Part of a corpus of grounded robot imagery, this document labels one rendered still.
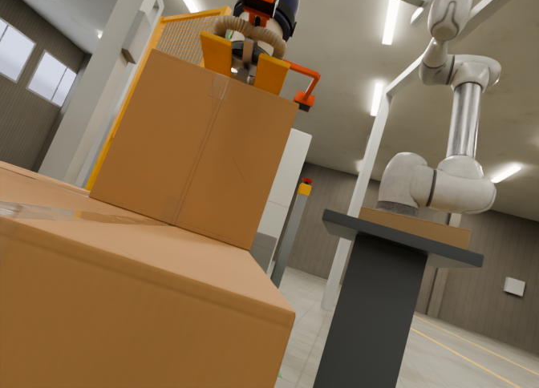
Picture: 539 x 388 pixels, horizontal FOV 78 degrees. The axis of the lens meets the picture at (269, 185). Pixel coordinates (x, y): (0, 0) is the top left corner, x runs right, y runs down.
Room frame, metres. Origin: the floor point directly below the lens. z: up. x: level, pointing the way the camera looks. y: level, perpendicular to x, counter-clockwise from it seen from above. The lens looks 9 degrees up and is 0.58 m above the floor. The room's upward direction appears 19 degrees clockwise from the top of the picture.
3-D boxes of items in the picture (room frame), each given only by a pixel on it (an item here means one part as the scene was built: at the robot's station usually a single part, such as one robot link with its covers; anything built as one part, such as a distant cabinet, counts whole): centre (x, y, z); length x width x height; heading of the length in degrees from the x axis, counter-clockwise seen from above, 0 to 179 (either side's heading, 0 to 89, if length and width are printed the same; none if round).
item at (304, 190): (2.09, -0.22, 0.50); 0.07 x 0.07 x 1.00; 4
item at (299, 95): (1.42, -0.02, 1.23); 0.09 x 0.08 x 0.05; 94
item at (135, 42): (2.16, 1.20, 1.62); 0.20 x 0.05 x 0.30; 4
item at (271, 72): (1.11, 0.12, 1.12); 0.34 x 0.10 x 0.05; 4
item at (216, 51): (1.10, 0.31, 1.12); 0.34 x 0.10 x 0.05; 4
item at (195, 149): (1.10, 0.22, 0.74); 0.60 x 0.40 x 0.40; 5
